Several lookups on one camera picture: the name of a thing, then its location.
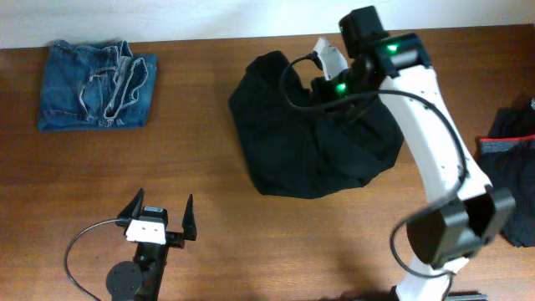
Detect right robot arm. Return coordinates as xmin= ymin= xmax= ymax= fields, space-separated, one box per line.
xmin=311 ymin=6 xmax=515 ymax=300

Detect folded blue denim jeans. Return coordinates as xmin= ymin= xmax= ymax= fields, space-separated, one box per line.
xmin=38 ymin=40 xmax=157 ymax=132

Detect dark garment with red trim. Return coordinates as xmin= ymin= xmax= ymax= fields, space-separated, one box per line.
xmin=478 ymin=98 xmax=534 ymax=247

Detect black shorts garment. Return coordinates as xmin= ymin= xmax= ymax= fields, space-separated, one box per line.
xmin=228 ymin=51 xmax=404 ymax=199

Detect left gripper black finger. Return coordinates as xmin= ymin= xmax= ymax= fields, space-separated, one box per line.
xmin=181 ymin=194 xmax=197 ymax=241
xmin=117 ymin=188 xmax=145 ymax=219

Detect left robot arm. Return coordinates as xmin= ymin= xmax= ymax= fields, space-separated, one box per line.
xmin=106 ymin=189 xmax=197 ymax=301

